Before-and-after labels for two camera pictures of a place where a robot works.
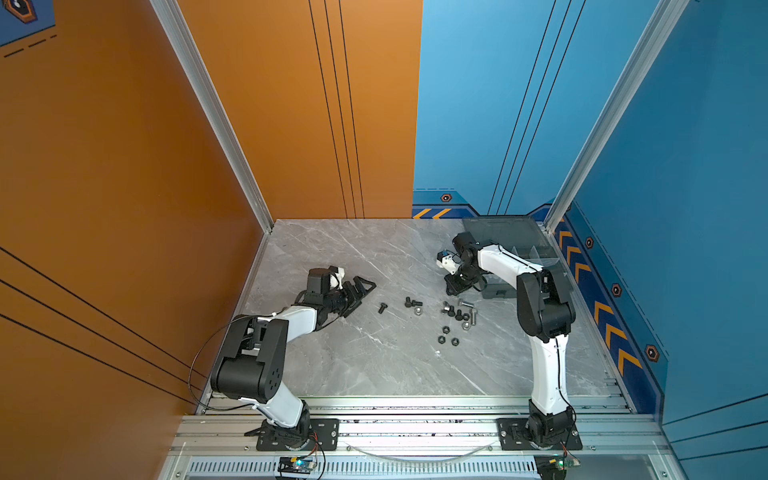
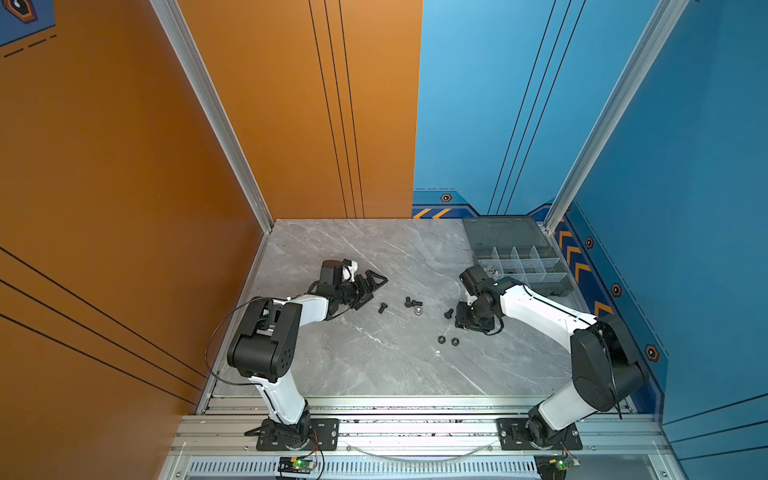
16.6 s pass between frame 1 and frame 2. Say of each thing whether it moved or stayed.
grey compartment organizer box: stayed
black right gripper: moved
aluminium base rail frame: stayed
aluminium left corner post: stayed
